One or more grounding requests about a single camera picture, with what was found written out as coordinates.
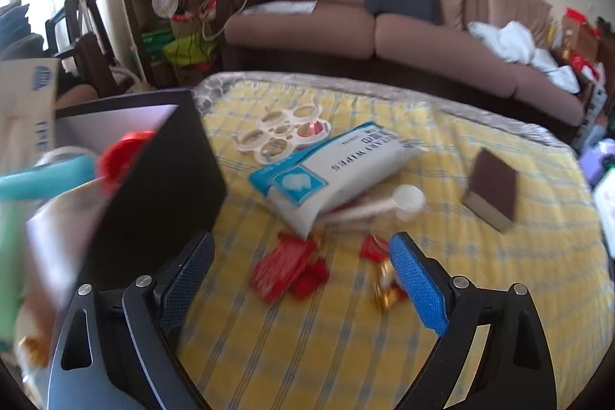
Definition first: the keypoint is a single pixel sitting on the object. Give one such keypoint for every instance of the pile of dark clothes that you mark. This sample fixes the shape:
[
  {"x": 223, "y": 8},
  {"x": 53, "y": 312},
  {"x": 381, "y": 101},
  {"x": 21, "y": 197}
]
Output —
[{"x": 17, "y": 28}]

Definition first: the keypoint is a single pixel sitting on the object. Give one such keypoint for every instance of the black storage box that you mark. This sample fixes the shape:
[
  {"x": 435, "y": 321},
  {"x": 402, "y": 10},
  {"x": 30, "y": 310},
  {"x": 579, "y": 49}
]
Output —
[{"x": 158, "y": 179}]

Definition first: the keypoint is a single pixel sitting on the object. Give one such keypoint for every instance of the purple plastic box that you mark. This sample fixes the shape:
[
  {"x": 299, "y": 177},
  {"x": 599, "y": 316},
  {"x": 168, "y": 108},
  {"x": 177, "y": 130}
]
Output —
[{"x": 596, "y": 160}]

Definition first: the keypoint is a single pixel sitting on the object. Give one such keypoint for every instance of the red snack packet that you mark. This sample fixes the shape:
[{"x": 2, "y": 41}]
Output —
[{"x": 281, "y": 268}]

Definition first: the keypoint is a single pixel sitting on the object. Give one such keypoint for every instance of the white measuring spoon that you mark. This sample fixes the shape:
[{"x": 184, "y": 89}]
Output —
[{"x": 408, "y": 198}]

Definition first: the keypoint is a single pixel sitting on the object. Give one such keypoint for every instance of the gold candy wrapper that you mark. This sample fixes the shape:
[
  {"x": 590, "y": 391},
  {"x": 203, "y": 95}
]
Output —
[{"x": 387, "y": 290}]

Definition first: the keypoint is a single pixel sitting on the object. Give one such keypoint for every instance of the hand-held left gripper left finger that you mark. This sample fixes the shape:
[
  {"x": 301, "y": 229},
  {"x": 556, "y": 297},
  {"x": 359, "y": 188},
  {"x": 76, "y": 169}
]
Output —
[{"x": 187, "y": 280}]

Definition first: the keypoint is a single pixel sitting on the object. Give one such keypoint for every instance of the cardboard box with blue print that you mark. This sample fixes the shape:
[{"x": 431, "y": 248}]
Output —
[{"x": 24, "y": 102}]

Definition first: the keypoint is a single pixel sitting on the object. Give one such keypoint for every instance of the dark wooden chair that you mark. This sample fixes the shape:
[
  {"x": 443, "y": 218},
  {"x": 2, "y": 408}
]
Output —
[{"x": 103, "y": 49}]

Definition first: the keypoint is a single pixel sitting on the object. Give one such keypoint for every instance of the brown sponge block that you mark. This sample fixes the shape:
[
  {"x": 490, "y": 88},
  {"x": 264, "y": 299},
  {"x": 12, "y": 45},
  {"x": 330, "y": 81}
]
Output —
[{"x": 492, "y": 184}]

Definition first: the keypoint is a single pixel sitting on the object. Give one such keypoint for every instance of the green bags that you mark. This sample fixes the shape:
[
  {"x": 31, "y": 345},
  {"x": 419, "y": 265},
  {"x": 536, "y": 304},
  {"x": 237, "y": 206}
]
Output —
[{"x": 185, "y": 49}]

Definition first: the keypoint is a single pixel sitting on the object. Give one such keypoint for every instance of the brown sofa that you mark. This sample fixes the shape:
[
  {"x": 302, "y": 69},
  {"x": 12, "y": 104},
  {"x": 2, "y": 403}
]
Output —
[{"x": 432, "y": 49}]

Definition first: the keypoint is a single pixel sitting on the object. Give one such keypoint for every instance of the teal bottle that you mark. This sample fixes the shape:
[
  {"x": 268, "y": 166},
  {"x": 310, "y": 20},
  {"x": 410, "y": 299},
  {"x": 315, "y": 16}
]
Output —
[{"x": 48, "y": 177}]

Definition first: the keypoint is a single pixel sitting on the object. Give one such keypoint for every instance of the white papers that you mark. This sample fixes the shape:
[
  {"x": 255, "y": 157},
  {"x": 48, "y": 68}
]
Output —
[{"x": 278, "y": 8}]

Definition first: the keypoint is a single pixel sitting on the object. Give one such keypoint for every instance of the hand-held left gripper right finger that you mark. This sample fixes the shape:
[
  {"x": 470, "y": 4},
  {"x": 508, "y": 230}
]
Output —
[{"x": 418, "y": 290}]

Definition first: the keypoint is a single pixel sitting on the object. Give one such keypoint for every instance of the yellow plaid tablecloth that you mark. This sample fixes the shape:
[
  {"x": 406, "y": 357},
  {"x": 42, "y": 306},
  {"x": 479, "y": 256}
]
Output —
[{"x": 480, "y": 275}]

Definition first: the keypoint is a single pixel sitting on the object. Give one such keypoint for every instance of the white crumpled cloth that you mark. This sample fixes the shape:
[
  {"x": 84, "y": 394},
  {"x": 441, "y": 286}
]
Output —
[{"x": 514, "y": 40}]

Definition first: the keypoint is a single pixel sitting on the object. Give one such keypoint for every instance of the red plastic bowl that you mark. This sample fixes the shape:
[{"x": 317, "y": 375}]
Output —
[{"x": 122, "y": 155}]

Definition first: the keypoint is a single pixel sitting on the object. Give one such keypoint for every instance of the white wet wipes packet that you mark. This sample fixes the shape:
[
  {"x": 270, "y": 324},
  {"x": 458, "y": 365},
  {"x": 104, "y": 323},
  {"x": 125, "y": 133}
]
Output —
[{"x": 336, "y": 165}]

